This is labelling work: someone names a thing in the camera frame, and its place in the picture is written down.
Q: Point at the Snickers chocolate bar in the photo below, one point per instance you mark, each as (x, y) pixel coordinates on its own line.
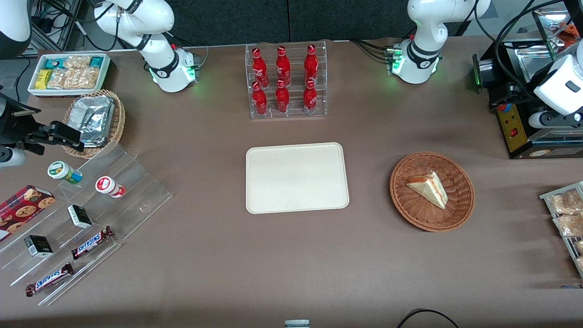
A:
(49, 279)
(91, 243)

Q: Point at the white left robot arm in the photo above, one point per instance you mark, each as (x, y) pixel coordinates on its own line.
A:
(421, 43)

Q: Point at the small brown wicker basket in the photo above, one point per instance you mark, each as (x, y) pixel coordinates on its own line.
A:
(118, 123)

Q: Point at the teal snack packet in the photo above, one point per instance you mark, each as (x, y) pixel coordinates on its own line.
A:
(96, 62)
(53, 63)

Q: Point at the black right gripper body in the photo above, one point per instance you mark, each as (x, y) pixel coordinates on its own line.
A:
(10, 124)

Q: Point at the black machine with yellow panel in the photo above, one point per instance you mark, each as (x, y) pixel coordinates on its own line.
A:
(517, 136)

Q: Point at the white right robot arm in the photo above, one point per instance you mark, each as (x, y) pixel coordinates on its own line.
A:
(159, 50)

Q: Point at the clear acrylic step stand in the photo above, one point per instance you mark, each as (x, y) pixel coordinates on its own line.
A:
(136, 196)

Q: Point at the small black box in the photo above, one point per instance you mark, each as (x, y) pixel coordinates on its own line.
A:
(79, 217)
(38, 246)

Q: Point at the large brown wicker basket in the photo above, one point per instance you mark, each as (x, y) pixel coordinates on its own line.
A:
(416, 214)

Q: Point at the cream plastic serving tray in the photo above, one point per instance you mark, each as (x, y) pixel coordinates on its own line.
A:
(297, 178)

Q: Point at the grey object at table edge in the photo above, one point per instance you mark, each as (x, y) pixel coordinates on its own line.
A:
(297, 324)

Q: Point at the glass display shelf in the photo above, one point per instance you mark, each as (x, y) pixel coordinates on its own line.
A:
(558, 27)

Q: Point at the clear bag of crackers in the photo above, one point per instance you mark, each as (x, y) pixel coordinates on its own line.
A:
(75, 79)
(77, 63)

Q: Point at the clear bag of nuts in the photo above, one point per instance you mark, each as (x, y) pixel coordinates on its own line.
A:
(569, 224)
(567, 202)

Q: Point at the green-lidded small bottle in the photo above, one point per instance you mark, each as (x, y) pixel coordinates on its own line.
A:
(61, 171)

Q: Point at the silver foil packet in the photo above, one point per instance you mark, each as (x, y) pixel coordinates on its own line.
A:
(93, 119)

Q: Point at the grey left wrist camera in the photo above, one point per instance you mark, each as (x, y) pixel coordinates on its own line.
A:
(537, 120)

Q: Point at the clear acrylic bottle rack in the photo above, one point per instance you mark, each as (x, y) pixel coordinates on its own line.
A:
(296, 111)

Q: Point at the yellow snack packet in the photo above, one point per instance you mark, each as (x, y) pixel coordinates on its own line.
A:
(43, 79)

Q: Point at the red cookie box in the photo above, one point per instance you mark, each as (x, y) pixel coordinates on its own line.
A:
(23, 209)

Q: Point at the triangle sandwich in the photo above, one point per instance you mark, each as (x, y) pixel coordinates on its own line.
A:
(428, 189)

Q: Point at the red-lidded small bottle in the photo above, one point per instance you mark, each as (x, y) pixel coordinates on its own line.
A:
(108, 186)

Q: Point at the white rectangular snack bin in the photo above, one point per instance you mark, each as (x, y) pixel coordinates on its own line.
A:
(68, 92)

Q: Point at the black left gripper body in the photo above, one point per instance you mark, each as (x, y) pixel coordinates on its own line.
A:
(506, 94)

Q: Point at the red cola bottle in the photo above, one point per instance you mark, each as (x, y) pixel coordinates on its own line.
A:
(283, 67)
(259, 101)
(310, 98)
(259, 68)
(282, 99)
(311, 66)

